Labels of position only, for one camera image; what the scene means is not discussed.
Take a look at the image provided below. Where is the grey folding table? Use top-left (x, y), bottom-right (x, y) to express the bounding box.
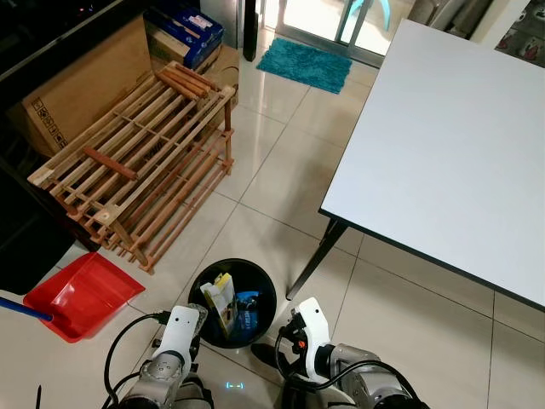
top-left (285, 19), bottom-right (545, 308)

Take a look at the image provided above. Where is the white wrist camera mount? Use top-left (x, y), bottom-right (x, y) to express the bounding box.
top-left (160, 307), bottom-right (204, 363)
top-left (294, 297), bottom-right (333, 380)

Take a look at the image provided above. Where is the red dustpan blue handle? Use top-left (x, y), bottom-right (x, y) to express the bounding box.
top-left (0, 251), bottom-right (146, 343)

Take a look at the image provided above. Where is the blue printed box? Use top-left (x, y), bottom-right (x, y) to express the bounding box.
top-left (145, 4), bottom-right (225, 73)

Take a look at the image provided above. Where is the teal shaggy floor mat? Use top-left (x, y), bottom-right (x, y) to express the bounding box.
top-left (255, 37), bottom-right (353, 95)

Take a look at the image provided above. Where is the yellow white package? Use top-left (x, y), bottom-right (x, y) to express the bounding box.
top-left (200, 273), bottom-right (239, 331)

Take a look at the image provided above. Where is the wooden slatted rack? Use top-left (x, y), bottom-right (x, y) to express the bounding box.
top-left (27, 60), bottom-right (238, 275)

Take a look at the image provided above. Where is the glass sliding door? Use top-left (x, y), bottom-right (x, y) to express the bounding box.
top-left (243, 0), bottom-right (410, 69)

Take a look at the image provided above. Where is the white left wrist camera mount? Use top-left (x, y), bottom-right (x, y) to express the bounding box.
top-left (160, 307), bottom-right (204, 363)

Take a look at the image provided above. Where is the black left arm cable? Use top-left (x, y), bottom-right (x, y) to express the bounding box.
top-left (102, 312), bottom-right (171, 409)

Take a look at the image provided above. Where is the robot left leg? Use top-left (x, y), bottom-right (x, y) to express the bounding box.
top-left (181, 375), bottom-right (215, 409)

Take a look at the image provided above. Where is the black rubbish bin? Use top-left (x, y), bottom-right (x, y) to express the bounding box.
top-left (187, 258), bottom-right (278, 349)

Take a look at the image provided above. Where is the blue plastic wrapper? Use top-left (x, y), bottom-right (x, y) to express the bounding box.
top-left (234, 292), bottom-right (263, 330)

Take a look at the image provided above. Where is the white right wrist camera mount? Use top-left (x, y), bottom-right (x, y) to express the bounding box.
top-left (294, 297), bottom-right (333, 380)

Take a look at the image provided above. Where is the white glass door cabinet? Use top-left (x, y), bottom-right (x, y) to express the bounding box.
top-left (498, 0), bottom-right (545, 65)

